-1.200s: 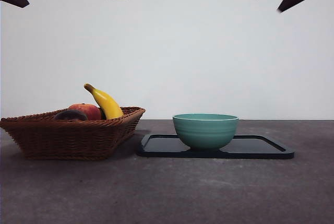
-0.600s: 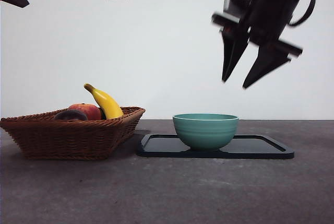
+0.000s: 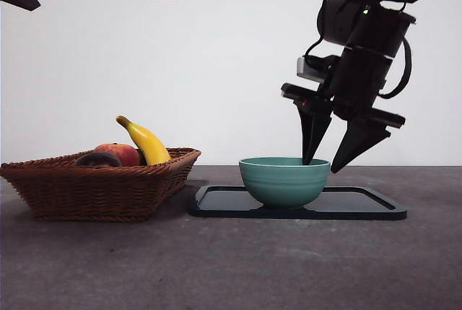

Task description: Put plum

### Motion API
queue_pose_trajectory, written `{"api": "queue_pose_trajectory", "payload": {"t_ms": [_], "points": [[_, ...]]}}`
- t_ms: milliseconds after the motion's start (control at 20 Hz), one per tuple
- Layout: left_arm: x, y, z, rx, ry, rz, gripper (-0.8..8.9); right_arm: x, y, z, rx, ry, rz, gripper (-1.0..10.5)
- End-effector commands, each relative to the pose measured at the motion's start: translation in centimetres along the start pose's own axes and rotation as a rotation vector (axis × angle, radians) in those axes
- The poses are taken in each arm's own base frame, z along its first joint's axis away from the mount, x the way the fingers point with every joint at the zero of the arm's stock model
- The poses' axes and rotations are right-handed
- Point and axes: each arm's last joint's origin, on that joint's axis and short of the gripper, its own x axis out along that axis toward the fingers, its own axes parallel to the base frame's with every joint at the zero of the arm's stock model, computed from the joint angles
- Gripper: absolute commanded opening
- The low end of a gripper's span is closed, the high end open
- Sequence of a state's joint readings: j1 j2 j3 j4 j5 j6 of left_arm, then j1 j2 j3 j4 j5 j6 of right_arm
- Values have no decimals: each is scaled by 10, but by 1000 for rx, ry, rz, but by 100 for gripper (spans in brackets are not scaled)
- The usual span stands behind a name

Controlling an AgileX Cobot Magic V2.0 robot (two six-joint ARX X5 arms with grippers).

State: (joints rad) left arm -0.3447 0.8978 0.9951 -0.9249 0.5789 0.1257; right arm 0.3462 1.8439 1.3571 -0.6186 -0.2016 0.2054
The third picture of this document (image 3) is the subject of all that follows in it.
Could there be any teal ribbed bowl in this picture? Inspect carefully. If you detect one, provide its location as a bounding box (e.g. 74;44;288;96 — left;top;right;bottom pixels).
238;157;331;210

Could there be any dark purple plum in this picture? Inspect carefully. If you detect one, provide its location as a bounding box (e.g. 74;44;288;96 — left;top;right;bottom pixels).
74;152;122;168

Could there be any black rectangular tray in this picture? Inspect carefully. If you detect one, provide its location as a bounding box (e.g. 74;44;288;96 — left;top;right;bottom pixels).
188;184;409;220

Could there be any yellow banana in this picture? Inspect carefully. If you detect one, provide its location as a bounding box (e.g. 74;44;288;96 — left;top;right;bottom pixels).
115;115;172;166

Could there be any red orange peach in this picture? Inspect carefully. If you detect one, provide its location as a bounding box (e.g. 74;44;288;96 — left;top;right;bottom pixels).
94;142;141;167

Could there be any brown wicker basket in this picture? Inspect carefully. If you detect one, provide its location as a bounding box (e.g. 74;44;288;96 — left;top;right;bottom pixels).
0;147;202;223

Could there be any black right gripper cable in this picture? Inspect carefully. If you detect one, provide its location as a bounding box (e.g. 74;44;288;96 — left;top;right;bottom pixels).
378;37;413;100

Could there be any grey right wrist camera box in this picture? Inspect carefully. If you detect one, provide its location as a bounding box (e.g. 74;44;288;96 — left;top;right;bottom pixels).
295;55;335;83

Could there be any black right camera cable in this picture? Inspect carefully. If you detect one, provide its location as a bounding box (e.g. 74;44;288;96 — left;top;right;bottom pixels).
304;0;349;69

